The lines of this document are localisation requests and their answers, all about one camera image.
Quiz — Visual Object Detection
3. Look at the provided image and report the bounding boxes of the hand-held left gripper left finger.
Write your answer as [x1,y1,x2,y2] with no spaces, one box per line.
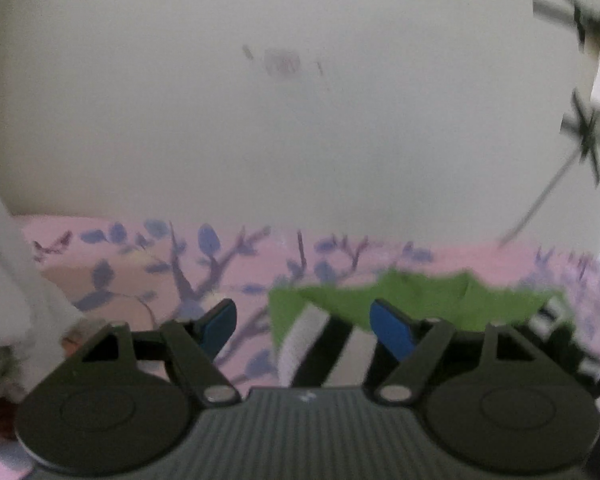
[81,298,241,409]

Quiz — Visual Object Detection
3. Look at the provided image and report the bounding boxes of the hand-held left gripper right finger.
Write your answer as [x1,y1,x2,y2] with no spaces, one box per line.
[370,298,537,407]

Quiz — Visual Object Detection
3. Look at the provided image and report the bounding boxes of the green black white striped garment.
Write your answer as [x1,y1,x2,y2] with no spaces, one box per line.
[269,269,600,397]

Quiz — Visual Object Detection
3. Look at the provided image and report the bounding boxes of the pink floral bedsheet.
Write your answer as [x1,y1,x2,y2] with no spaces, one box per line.
[0,214,600,480]

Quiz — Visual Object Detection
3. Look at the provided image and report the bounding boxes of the white cloth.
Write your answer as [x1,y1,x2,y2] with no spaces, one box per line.
[0,167,97,403]

